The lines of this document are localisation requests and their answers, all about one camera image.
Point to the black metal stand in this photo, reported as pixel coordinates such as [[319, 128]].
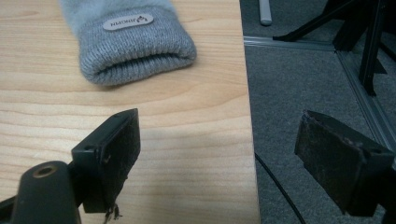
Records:
[[358, 31]]

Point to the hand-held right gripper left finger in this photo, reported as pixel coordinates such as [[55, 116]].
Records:
[[109, 158]]

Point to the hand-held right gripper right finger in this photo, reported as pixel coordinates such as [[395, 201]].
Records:
[[336, 158]]

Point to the grey knitted glove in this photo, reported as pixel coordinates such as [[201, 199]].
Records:
[[130, 43]]

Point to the white tube leg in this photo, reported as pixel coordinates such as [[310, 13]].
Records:
[[265, 12]]

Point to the silver floor rail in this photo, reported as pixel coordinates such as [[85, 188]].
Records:
[[358, 84]]

